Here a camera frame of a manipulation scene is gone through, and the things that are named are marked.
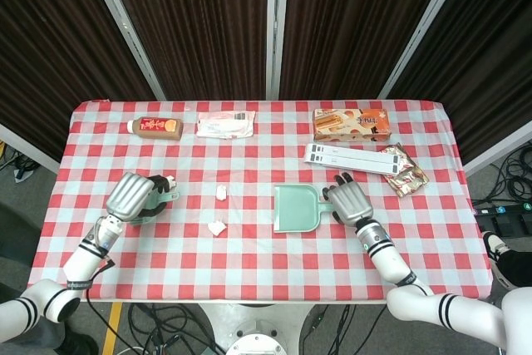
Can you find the dark brown curtain panel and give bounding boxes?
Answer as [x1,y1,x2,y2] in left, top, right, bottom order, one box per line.
[101,0,272,101]
[278,0,462,101]
[390,0,532,164]
[0,0,161,160]

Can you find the gold foil snack packet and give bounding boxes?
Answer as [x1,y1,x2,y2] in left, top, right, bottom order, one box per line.
[381,143,430,199]

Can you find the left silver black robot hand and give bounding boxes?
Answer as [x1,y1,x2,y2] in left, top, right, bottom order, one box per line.
[104,171,178,225]

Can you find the black white sneaker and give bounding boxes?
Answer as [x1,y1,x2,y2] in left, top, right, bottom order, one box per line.
[481,229,510,267]

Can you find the green plastic dustpan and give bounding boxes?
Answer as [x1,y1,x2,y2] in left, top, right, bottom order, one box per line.
[273,183,336,234]

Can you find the black power strip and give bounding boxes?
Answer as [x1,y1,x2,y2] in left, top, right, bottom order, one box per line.
[472,201,532,218]

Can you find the white frame post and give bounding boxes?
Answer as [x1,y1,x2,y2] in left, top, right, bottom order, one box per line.
[81,0,169,101]
[377,0,477,101]
[265,0,291,101]

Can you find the red white checkered tablecloth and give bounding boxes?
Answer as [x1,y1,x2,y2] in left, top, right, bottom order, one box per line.
[27,99,498,303]

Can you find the white plastic packet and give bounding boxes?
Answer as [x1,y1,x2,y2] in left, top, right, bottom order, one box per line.
[195,110,257,139]

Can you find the green hand brush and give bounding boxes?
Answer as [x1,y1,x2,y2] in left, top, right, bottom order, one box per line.
[126,190,180,227]

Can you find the black trouser leg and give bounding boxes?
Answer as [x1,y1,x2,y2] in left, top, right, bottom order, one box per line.
[496,246,532,288]

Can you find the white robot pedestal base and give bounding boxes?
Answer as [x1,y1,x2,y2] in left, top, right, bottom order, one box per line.
[198,302,319,355]

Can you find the white partition base rail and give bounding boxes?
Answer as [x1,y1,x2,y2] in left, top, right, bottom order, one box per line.
[0,123,62,175]
[463,129,532,177]

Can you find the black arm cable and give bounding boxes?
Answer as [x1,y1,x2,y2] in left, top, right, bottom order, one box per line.
[66,217,117,302]

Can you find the black floor cable bundle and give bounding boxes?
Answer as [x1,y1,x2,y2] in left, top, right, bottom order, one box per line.
[490,142,532,206]
[124,303,225,355]
[298,303,387,355]

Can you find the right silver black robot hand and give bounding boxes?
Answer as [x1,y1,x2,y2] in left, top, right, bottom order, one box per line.
[319,174,374,226]

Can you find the brown drink bottle red label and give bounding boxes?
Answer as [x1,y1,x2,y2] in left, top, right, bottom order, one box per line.
[126,116,185,141]

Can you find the orange biscuit box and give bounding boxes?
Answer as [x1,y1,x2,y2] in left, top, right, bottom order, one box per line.
[312,107,392,142]

